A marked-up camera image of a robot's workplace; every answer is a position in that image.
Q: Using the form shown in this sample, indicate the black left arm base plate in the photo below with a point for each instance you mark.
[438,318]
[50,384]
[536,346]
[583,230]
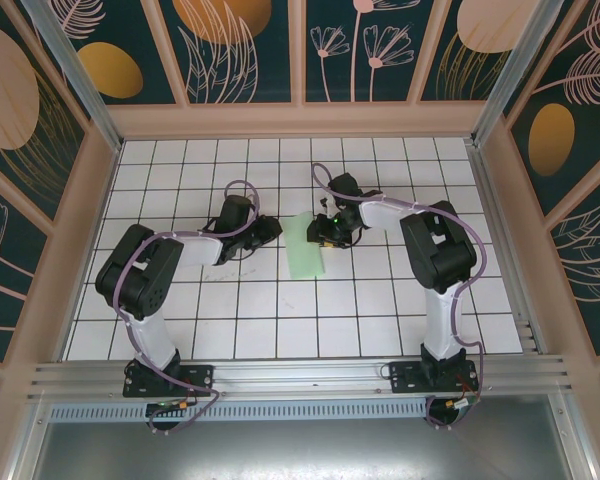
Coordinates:
[197,381]

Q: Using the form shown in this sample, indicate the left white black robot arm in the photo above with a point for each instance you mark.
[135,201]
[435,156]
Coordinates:
[156,342]

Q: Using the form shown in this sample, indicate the aluminium frame post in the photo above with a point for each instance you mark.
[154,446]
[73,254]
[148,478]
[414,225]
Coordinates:
[80,75]
[515,75]

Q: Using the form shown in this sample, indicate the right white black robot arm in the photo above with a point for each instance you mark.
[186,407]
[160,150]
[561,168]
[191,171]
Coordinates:
[440,325]

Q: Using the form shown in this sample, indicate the aluminium side rail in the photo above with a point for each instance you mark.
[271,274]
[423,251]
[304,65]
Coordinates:
[509,260]

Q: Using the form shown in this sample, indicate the aluminium mounting rail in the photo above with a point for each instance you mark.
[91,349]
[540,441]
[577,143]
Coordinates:
[300,380]

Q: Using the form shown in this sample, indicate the grey metal sheet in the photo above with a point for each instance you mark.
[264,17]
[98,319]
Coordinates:
[300,450]

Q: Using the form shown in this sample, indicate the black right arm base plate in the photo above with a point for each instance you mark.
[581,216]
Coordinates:
[405,378]

